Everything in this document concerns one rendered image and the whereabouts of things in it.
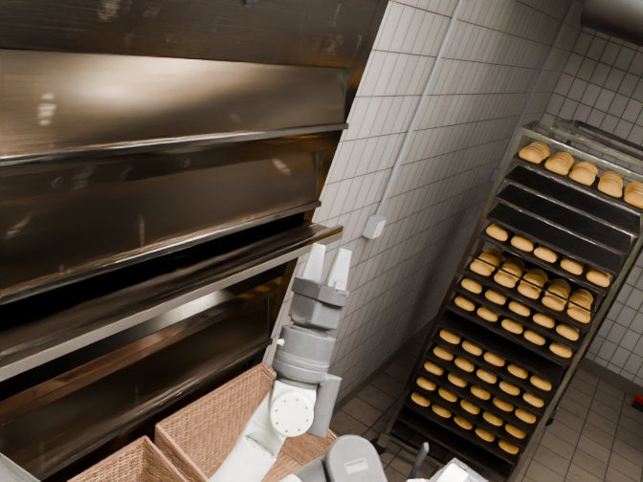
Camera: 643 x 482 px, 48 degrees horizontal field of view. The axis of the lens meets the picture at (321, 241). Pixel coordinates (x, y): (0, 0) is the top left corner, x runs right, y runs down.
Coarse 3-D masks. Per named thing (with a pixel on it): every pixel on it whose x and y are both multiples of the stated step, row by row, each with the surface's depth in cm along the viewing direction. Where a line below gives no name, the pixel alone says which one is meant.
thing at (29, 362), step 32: (288, 224) 222; (160, 256) 176; (192, 256) 180; (224, 256) 184; (288, 256) 196; (64, 288) 148; (96, 288) 151; (128, 288) 154; (160, 288) 157; (0, 320) 130; (32, 320) 133; (64, 320) 135; (128, 320) 141; (64, 352) 128
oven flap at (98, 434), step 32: (224, 320) 221; (256, 320) 238; (160, 352) 195; (192, 352) 208; (224, 352) 223; (256, 352) 237; (96, 384) 174; (128, 384) 185; (160, 384) 196; (192, 384) 207; (32, 416) 158; (64, 416) 166; (96, 416) 176; (128, 416) 186; (0, 448) 151; (32, 448) 159; (64, 448) 167; (96, 448) 174
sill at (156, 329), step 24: (240, 288) 221; (264, 288) 231; (168, 312) 194; (192, 312) 198; (216, 312) 208; (120, 336) 176; (144, 336) 180; (168, 336) 190; (72, 360) 162; (96, 360) 165; (0, 384) 147; (24, 384) 149; (48, 384) 154; (0, 408) 144
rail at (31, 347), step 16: (304, 240) 203; (256, 256) 182; (272, 256) 188; (224, 272) 169; (176, 288) 154; (192, 288) 158; (128, 304) 142; (144, 304) 145; (96, 320) 133; (112, 320) 137; (48, 336) 124; (64, 336) 126; (0, 352) 116; (16, 352) 117; (32, 352) 120
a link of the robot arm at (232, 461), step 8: (232, 456) 112; (224, 464) 112; (232, 464) 111; (240, 464) 110; (216, 472) 112; (224, 472) 111; (232, 472) 110; (240, 472) 110; (248, 472) 110; (256, 472) 110; (208, 480) 112; (216, 480) 111; (224, 480) 110; (232, 480) 110; (240, 480) 110; (248, 480) 110; (256, 480) 111
